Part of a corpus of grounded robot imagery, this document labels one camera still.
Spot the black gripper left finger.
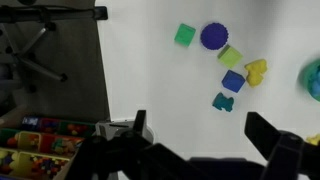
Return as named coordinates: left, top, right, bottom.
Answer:
left=64, top=109, right=189, bottom=180

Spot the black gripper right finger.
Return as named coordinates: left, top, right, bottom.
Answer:
left=244, top=111, right=320, bottom=180

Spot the yellow star toy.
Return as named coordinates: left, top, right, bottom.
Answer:
left=305, top=133, right=320, bottom=147

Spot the green plastic bowl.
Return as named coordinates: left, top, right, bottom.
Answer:
left=297, top=58, right=320, bottom=103

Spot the yellow toy animal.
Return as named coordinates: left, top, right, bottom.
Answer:
left=244, top=58, right=269, bottom=89

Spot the purple ridged round toy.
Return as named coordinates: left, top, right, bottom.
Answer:
left=199, top=22, right=230, bottom=52

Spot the grey metal mounting plate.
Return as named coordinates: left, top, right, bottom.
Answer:
left=94, top=119, right=155, bottom=144

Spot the blue cube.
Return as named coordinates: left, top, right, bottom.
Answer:
left=211, top=91, right=235, bottom=113
left=221, top=69, right=247, bottom=94

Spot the cardboard box of toys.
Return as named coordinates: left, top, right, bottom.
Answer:
left=0, top=106, right=98, bottom=180

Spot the lime green cube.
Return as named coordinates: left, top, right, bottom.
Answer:
left=217, top=44, right=244, bottom=70

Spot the office chair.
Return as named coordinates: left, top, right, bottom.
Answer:
left=0, top=21, right=69, bottom=94

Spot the black stand bar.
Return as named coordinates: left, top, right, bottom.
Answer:
left=0, top=4, right=109, bottom=24

